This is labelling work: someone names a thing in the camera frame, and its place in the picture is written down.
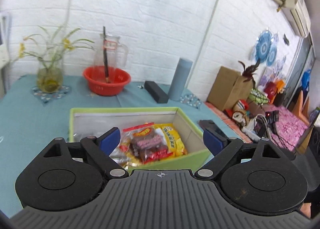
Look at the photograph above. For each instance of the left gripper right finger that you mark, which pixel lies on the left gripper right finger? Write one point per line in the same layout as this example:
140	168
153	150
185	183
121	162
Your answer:
255	177

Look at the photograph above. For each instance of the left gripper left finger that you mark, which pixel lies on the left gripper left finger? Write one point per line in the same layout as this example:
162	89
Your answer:
67	175

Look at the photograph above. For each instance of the white power strip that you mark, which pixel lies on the white power strip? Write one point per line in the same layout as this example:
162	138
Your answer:
251	134

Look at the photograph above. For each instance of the green cardboard snack box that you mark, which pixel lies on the green cardboard snack box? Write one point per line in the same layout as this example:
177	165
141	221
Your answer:
85	122

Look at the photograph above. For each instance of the teal tablecloth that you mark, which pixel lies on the teal tablecloth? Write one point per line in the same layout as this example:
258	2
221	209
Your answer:
28	125

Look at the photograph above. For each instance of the doll figurine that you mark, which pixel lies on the doll figurine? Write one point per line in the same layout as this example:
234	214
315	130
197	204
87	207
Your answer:
240	113

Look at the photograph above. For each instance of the smartphone with pink case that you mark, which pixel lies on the smartphone with pink case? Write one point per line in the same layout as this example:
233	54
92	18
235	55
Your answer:
212	127

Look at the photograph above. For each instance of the red strawberry snack bag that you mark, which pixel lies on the red strawberry snack bag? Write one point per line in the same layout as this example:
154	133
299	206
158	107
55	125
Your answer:
144	144

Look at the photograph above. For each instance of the yellow snack bag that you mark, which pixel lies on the yellow snack bag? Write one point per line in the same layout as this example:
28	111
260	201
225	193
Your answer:
173	139

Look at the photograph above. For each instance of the brown cardboard box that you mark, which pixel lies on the brown cardboard box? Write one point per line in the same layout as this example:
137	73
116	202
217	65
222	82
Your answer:
229	87

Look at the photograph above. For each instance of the red plastic basin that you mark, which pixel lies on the red plastic basin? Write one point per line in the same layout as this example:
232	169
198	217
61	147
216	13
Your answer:
99	84

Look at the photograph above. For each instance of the black rectangular case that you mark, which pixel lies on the black rectangular case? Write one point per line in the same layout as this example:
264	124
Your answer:
156	92

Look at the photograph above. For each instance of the blue paper fan decoration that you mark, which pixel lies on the blue paper fan decoration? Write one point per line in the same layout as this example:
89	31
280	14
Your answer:
266	48

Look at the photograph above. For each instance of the glass vase with flowers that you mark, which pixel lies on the glass vase with flowers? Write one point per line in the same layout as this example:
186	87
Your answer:
49	49

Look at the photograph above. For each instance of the clear glass pitcher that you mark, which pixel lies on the clear glass pitcher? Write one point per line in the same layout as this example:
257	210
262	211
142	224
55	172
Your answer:
116	52

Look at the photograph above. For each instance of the grey-blue thermos bottle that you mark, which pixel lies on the grey-blue thermos bottle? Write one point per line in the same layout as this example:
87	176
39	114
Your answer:
180	77

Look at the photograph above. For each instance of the white air conditioner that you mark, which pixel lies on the white air conditioner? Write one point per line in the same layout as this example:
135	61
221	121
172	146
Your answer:
297	14

